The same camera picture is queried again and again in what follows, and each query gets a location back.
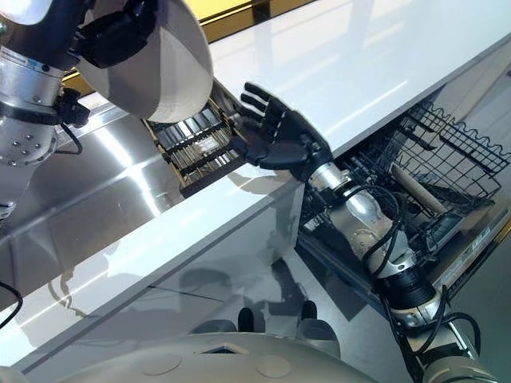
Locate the dark left robot foot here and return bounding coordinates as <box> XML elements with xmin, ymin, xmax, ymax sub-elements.
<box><xmin>237</xmin><ymin>306</ymin><xmax>265</xmax><ymax>333</ymax></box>

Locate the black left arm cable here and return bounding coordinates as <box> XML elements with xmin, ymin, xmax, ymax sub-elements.
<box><xmin>50</xmin><ymin>118</ymin><xmax>85</xmax><ymax>156</ymax></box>

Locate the open dishwasher door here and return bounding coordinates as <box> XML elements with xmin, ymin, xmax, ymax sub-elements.
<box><xmin>297</xmin><ymin>199</ymin><xmax>511</xmax><ymax>383</ymax></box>

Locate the silver robot torso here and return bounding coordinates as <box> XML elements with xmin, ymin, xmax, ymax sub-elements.
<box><xmin>0</xmin><ymin>318</ymin><xmax>405</xmax><ymax>383</ymax></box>

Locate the dark right robot foot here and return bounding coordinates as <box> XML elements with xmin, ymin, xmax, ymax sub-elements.
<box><xmin>300</xmin><ymin>300</ymin><xmax>319</xmax><ymax>321</ymax></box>

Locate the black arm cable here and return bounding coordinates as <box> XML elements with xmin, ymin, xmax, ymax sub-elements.
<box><xmin>346</xmin><ymin>184</ymin><xmax>482</xmax><ymax>362</ymax></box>
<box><xmin>50</xmin><ymin>118</ymin><xmax>85</xmax><ymax>156</ymax></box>

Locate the dish drying rack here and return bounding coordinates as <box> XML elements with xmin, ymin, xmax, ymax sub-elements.
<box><xmin>141</xmin><ymin>85</ymin><xmax>251</xmax><ymax>199</ymax></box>

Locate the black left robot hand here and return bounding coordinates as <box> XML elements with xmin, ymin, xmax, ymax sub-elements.
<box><xmin>0</xmin><ymin>0</ymin><xmax>156</xmax><ymax>69</ymax></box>

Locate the stainless steel sink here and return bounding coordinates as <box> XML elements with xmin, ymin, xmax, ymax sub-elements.
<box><xmin>0</xmin><ymin>99</ymin><xmax>297</xmax><ymax>260</ymax></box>

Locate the dark robot foot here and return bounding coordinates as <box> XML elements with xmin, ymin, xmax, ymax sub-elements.
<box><xmin>237</xmin><ymin>306</ymin><xmax>265</xmax><ymax>333</ymax></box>
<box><xmin>300</xmin><ymin>300</ymin><xmax>319</xmax><ymax>321</ymax></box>

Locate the beige ceramic plate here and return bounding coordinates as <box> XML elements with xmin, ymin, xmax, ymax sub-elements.
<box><xmin>79</xmin><ymin>0</ymin><xmax>215</xmax><ymax>124</ymax></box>
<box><xmin>390</xmin><ymin>164</ymin><xmax>449</xmax><ymax>215</ymax></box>

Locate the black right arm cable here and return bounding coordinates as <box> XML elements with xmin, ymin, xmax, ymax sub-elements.
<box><xmin>346</xmin><ymin>184</ymin><xmax>482</xmax><ymax>362</ymax></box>

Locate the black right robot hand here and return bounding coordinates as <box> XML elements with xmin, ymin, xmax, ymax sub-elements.
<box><xmin>228</xmin><ymin>81</ymin><xmax>334</xmax><ymax>184</ymax></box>

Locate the black wire dishwasher rack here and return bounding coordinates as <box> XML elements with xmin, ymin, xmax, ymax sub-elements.
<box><xmin>393</xmin><ymin>101</ymin><xmax>511</xmax><ymax>211</ymax></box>

